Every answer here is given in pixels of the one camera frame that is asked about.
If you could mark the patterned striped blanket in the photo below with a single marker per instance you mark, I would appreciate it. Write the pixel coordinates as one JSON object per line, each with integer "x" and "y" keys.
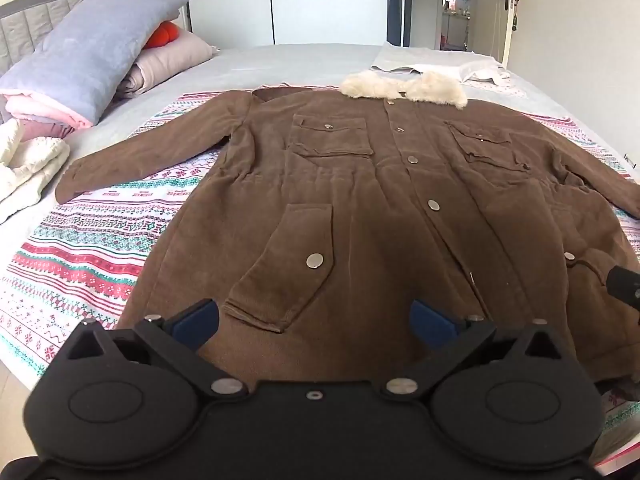
{"x": 90, "y": 240}

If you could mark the blue-grey folded quilt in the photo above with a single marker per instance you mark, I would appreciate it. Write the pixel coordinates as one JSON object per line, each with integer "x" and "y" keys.
{"x": 95, "y": 50}

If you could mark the cream folded quilt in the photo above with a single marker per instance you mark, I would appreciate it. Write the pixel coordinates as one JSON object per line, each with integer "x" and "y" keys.
{"x": 25, "y": 170}

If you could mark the white cloth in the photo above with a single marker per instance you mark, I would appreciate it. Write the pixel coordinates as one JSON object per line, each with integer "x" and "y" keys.
{"x": 425, "y": 57}

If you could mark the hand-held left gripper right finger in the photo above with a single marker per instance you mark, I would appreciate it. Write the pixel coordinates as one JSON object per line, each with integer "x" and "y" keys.
{"x": 430, "y": 325}

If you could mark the grey padded headboard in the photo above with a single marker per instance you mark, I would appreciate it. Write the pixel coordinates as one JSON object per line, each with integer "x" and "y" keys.
{"x": 30, "y": 25}

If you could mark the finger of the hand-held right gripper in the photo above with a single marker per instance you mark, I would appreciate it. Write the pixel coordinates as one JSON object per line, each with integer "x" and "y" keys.
{"x": 622, "y": 287}

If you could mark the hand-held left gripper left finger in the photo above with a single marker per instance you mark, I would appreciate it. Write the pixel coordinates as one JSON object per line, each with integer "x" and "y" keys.
{"x": 197, "y": 322}

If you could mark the brown coat with fur collar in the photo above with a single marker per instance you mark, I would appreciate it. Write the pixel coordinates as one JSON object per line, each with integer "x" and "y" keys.
{"x": 380, "y": 210}

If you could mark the white door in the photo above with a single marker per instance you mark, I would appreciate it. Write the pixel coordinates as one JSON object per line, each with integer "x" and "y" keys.
{"x": 502, "y": 35}

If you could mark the pink folded blanket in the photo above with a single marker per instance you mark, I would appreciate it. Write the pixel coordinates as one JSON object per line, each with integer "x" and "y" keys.
{"x": 45, "y": 115}

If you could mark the white and grey wardrobe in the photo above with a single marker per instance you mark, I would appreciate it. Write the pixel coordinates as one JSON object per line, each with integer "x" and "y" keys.
{"x": 325, "y": 5}

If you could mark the dark grey tall panel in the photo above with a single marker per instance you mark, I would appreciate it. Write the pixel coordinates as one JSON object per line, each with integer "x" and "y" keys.
{"x": 400, "y": 5}

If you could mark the beige folded quilt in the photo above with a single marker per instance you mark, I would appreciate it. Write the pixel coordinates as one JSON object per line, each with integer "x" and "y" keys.
{"x": 170, "y": 57}

